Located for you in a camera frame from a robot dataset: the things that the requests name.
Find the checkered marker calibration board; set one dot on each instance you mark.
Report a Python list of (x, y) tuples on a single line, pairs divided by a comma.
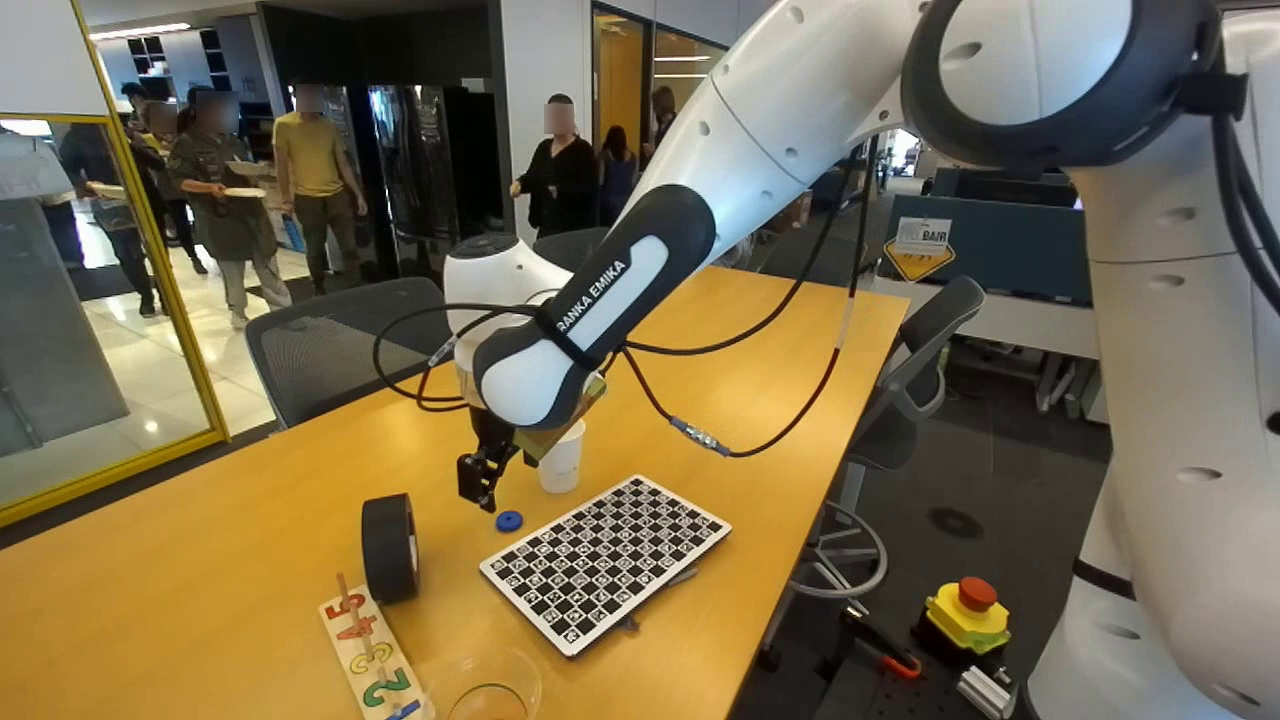
[(607, 562)]

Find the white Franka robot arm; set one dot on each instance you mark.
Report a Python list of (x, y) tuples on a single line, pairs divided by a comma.
[(803, 135)]

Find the black floor outlet cover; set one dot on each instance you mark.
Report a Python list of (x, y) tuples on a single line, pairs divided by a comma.
[(953, 522)]

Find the black tape roll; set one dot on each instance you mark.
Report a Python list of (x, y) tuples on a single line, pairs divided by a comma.
[(389, 550)]

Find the clear plastic cup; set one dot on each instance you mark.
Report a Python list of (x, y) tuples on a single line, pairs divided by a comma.
[(491, 703)]

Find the person in yellow shirt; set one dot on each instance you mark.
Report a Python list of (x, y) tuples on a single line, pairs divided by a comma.
[(312, 164)]

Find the white desk blue partition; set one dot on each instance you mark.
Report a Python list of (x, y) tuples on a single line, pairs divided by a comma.
[(995, 261)]

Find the colourful number puzzle board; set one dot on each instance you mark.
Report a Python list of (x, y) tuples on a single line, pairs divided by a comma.
[(377, 660)]

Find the grey metal box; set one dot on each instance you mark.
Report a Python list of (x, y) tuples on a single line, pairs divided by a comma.
[(984, 694)]

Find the dark framed glass doors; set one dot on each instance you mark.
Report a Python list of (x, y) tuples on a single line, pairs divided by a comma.
[(642, 92)]

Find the yellow framed glass partition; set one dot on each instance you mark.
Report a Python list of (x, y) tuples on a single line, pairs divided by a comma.
[(64, 385)]

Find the blue disc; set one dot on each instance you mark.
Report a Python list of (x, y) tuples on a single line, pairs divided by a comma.
[(509, 522)]

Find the black orange clamp tool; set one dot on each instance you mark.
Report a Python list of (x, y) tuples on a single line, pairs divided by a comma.
[(882, 652)]

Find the person in olive shirt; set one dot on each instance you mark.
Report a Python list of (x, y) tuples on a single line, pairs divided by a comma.
[(224, 201)]

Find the dark grey office chair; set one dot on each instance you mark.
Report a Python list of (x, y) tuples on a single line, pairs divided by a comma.
[(334, 344), (574, 245)]

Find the yellow red emergency stop button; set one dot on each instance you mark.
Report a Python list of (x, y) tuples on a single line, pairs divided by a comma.
[(969, 619)]

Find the white plate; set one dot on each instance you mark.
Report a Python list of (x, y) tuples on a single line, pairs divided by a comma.
[(246, 194)]

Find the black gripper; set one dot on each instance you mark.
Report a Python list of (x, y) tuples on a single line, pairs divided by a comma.
[(499, 438)]

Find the person in black cardigan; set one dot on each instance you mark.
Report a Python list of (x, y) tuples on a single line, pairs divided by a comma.
[(561, 183)]

